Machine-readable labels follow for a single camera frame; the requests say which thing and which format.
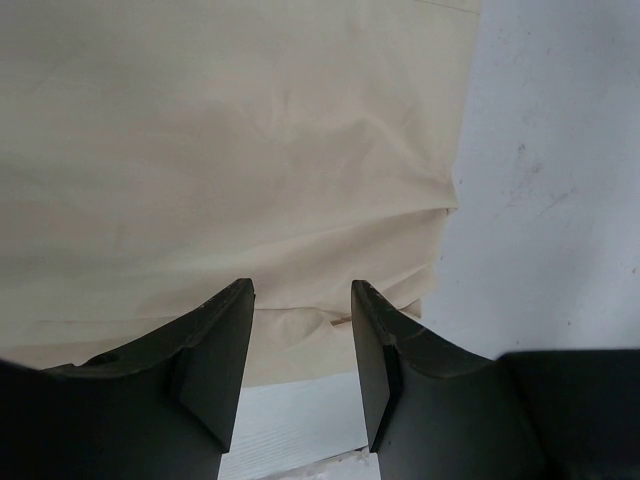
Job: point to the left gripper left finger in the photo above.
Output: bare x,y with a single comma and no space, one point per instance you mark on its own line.
159,407

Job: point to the beige trousers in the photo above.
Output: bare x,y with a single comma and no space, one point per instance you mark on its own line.
153,152

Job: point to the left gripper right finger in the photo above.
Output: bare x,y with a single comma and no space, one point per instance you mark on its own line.
436,411

